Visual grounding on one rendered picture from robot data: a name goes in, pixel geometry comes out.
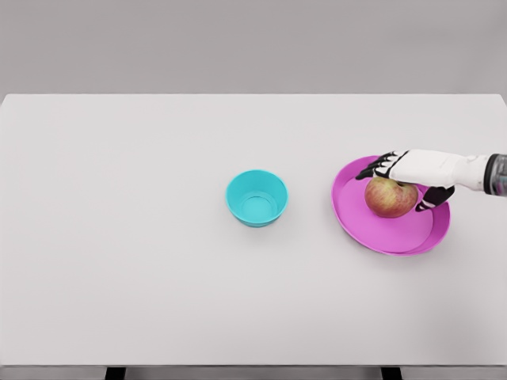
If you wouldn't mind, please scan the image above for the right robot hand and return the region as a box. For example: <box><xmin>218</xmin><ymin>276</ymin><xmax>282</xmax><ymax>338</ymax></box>
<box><xmin>355</xmin><ymin>149</ymin><xmax>462</xmax><ymax>213</ymax></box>

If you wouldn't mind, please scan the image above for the red-green apple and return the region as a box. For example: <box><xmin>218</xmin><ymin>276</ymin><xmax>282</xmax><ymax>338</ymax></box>
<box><xmin>364</xmin><ymin>176</ymin><xmax>419</xmax><ymax>219</ymax></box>

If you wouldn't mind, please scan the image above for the blue bowl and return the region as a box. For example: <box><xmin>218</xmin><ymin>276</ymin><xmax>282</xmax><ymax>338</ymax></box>
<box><xmin>225</xmin><ymin>169</ymin><xmax>289</xmax><ymax>229</ymax></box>

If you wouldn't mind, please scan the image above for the pink plate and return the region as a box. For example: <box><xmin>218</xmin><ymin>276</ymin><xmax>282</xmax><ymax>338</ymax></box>
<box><xmin>330</xmin><ymin>155</ymin><xmax>452</xmax><ymax>256</ymax></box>

